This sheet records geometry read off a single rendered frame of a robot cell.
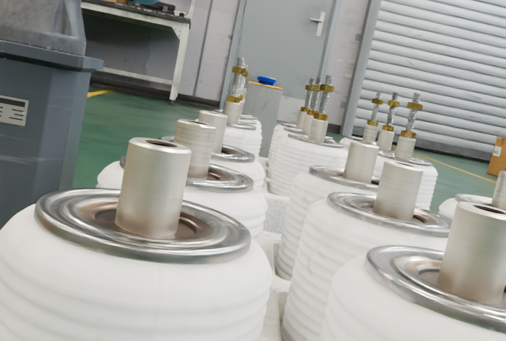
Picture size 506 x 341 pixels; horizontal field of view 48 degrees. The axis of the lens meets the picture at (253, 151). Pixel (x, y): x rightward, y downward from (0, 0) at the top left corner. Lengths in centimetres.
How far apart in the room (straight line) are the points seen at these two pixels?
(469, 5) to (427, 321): 621
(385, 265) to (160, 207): 8
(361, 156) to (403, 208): 12
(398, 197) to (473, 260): 12
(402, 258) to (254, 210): 10
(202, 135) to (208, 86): 543
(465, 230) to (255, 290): 8
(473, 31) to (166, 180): 623
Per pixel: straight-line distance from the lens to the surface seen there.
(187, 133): 31
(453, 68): 629
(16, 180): 85
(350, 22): 598
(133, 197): 20
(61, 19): 87
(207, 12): 577
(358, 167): 43
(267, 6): 582
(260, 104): 112
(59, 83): 83
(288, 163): 72
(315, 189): 41
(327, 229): 30
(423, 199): 76
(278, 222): 69
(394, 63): 604
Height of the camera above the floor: 31
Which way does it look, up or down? 6 degrees down
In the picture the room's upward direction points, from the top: 11 degrees clockwise
